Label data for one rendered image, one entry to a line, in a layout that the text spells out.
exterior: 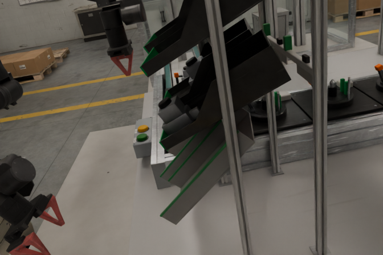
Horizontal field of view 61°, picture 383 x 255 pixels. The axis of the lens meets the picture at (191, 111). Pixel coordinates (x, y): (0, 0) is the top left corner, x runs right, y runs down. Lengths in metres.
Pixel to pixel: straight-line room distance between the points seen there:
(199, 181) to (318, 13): 0.39
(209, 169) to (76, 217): 0.58
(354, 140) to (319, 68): 0.63
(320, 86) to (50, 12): 9.42
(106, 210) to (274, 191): 0.52
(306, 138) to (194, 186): 0.52
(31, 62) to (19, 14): 3.89
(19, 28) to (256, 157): 9.50
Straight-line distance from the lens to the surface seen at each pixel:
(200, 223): 0.97
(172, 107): 0.67
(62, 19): 9.77
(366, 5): 6.75
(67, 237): 1.09
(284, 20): 2.26
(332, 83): 1.27
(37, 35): 10.12
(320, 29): 0.60
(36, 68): 6.42
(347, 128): 1.17
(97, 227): 1.07
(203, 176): 0.70
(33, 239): 0.81
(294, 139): 1.11
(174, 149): 1.00
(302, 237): 0.92
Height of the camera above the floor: 1.53
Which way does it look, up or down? 25 degrees down
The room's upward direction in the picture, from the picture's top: 11 degrees counter-clockwise
